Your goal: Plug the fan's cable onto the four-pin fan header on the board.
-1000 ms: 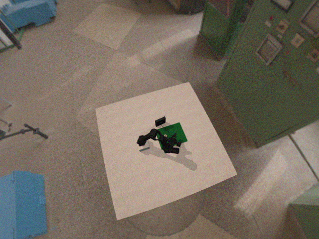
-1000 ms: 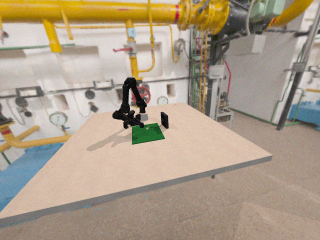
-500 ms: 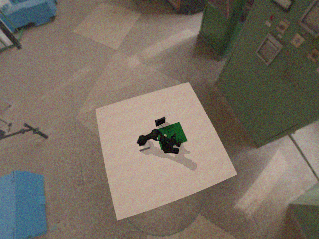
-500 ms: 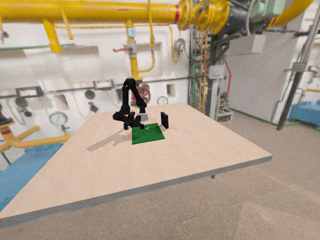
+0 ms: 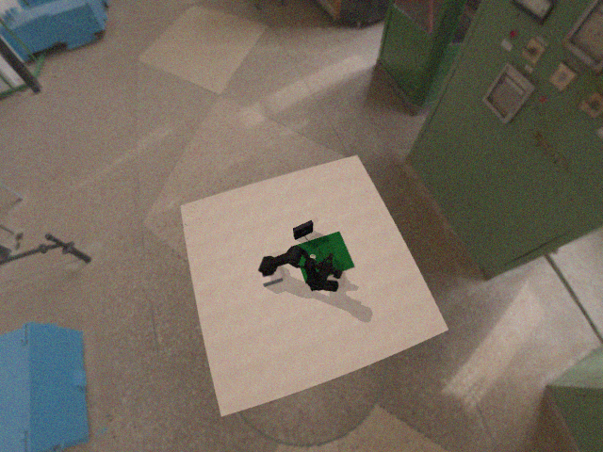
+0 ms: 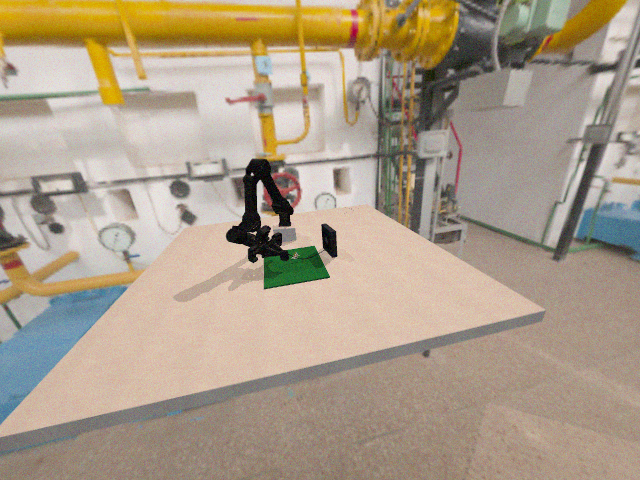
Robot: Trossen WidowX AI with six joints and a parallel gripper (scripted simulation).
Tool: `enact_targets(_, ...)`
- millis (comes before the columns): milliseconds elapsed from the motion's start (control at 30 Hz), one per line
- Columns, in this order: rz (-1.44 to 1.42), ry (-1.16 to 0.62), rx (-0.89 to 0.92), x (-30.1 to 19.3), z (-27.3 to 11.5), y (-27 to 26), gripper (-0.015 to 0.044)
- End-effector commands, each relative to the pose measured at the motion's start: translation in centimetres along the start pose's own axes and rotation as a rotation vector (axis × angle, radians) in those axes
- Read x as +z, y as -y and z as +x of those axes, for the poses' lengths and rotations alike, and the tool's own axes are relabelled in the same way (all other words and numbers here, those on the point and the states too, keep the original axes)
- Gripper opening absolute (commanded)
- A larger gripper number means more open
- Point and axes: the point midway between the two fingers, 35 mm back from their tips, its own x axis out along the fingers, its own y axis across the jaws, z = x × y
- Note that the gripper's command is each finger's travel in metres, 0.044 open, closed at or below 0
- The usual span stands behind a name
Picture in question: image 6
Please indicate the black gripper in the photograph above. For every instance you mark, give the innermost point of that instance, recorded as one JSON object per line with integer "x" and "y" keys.
{"x": 266, "y": 248}

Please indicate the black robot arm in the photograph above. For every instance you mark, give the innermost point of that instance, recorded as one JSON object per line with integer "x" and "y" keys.
{"x": 251, "y": 221}

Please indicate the green circuit board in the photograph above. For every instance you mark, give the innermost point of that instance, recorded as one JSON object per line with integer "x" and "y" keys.
{"x": 281, "y": 273}

